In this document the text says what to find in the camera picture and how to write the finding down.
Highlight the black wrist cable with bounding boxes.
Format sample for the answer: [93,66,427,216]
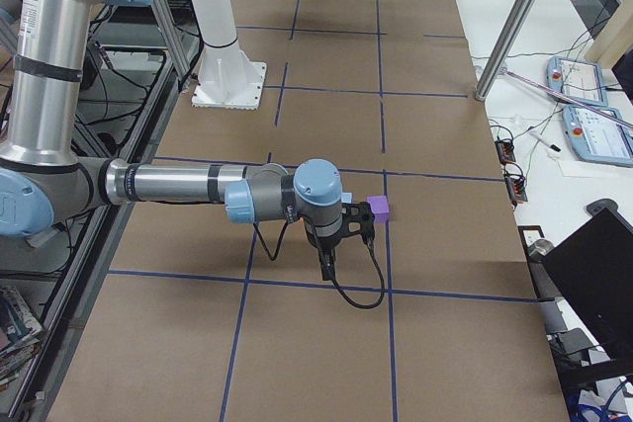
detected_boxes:
[252,221,387,310]

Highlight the black marker pen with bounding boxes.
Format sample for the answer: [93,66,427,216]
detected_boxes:
[529,129,561,152]

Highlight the upper teach pendant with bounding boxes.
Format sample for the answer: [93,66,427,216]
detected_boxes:
[547,55,608,107]

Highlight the lower teach pendant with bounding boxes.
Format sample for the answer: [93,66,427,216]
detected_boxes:
[562,105,632,168]

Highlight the teach pendant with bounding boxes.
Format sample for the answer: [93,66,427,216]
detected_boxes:
[547,55,608,107]
[562,105,632,168]

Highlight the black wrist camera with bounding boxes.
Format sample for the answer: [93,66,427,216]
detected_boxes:
[340,202,375,246]

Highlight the aluminium frame post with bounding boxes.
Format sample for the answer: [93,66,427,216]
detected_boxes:
[473,0,555,102]

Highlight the metal cup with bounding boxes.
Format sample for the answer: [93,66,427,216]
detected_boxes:
[527,238,555,263]

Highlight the white pedestal column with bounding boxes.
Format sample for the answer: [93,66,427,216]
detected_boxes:
[191,0,267,110]

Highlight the black monitor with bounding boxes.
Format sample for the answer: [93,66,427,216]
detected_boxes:
[543,209,632,358]

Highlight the purple foam block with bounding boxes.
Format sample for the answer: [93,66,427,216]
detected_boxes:
[366,195,391,223]

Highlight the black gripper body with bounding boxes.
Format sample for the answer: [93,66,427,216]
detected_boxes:
[306,223,348,254]

